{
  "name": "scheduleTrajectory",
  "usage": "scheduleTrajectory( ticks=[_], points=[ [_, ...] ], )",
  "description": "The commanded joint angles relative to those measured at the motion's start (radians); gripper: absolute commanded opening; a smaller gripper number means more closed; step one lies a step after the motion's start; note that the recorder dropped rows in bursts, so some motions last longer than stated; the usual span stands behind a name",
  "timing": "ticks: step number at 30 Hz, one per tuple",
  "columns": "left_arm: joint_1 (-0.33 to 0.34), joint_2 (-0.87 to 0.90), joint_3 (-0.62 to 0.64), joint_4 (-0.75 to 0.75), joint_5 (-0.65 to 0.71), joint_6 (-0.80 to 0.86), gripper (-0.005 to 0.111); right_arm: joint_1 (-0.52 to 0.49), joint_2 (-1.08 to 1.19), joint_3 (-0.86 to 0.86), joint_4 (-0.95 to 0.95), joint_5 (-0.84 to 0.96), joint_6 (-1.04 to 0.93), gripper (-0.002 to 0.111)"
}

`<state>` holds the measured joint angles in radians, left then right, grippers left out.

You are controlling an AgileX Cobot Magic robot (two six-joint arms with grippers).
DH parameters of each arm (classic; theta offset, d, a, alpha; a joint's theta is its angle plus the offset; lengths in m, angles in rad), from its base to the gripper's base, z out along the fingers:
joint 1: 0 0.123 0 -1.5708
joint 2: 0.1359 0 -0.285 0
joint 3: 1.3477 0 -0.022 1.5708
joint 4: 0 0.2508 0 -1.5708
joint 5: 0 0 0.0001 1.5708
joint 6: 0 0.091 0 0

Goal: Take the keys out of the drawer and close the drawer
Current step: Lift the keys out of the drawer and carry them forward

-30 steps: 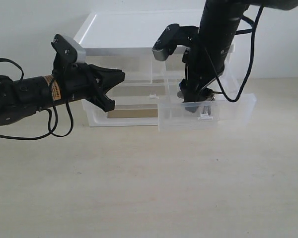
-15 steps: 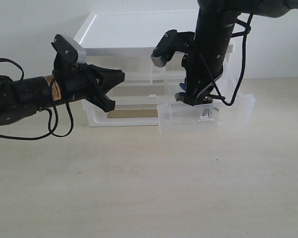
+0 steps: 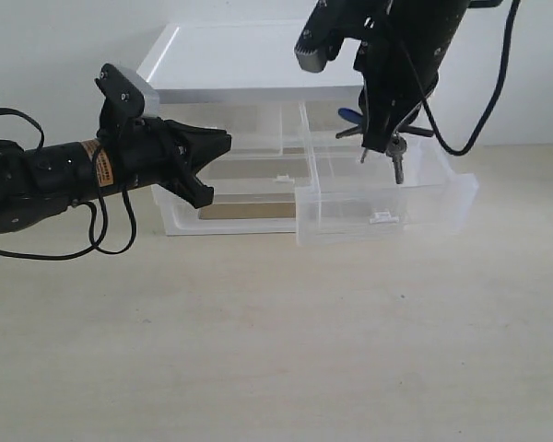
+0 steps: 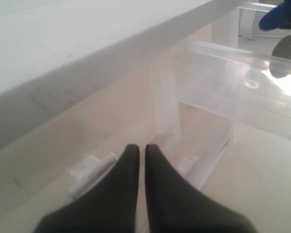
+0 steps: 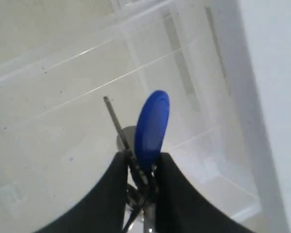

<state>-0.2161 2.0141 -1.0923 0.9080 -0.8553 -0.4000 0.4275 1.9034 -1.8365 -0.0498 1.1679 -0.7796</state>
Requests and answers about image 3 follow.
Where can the white plastic drawer cabinet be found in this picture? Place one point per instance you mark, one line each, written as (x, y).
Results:
(245, 63)

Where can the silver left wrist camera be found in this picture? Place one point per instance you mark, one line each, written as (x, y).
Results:
(128, 96)

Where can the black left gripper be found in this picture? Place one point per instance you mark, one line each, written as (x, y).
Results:
(137, 152)

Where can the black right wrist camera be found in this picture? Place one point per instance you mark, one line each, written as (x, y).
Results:
(329, 24)

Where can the key bunch with blue tag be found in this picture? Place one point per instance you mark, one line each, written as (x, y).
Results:
(394, 148)

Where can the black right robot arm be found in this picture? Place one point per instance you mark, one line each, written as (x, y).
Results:
(420, 21)

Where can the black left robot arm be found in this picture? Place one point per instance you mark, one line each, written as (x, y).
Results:
(37, 184)

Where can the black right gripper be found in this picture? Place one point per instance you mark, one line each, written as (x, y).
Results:
(395, 78)

